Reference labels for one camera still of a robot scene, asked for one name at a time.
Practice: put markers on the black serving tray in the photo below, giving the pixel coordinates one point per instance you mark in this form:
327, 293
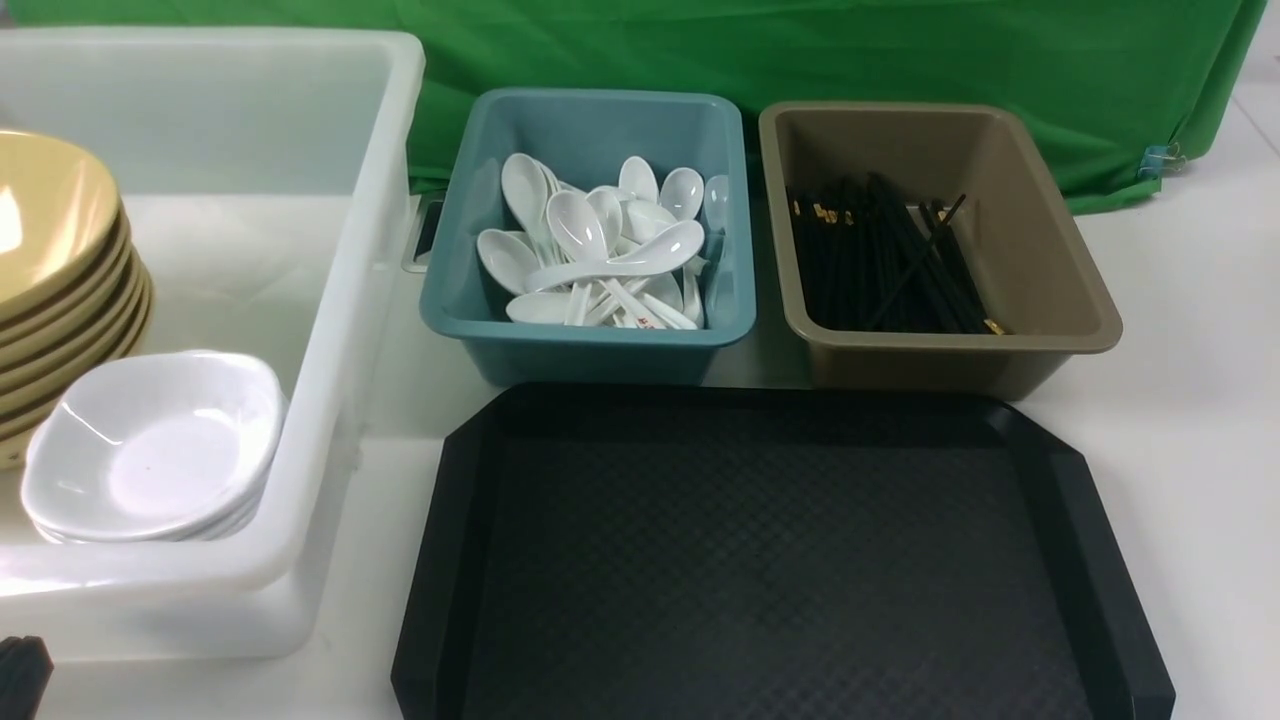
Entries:
650, 552

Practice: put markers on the white plastic tub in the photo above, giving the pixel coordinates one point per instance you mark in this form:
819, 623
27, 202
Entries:
264, 171

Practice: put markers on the black object bottom left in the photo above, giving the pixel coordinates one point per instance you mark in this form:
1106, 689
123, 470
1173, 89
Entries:
26, 668

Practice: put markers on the green cloth backdrop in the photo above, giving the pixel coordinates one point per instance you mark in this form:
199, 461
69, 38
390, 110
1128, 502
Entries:
1099, 84

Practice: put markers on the pile of white spoons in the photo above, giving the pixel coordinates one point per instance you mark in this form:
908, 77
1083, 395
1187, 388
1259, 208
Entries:
627, 255

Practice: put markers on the blue binder clip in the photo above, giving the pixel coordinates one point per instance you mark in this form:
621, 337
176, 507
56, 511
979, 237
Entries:
1160, 161

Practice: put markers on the pile of black chopsticks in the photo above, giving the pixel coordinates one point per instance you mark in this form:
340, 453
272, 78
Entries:
870, 260

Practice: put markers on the brown plastic bin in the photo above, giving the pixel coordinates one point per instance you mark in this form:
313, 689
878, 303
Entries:
1030, 263

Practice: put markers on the teal plastic bin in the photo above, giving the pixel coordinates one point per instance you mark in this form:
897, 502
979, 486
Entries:
584, 135

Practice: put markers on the stack of tan bowls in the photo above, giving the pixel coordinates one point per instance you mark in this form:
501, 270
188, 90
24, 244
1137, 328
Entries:
75, 293

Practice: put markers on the white square dish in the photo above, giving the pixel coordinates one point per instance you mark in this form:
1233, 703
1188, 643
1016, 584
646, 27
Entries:
196, 413

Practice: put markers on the white dish in tub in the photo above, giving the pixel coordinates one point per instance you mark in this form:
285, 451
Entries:
161, 509

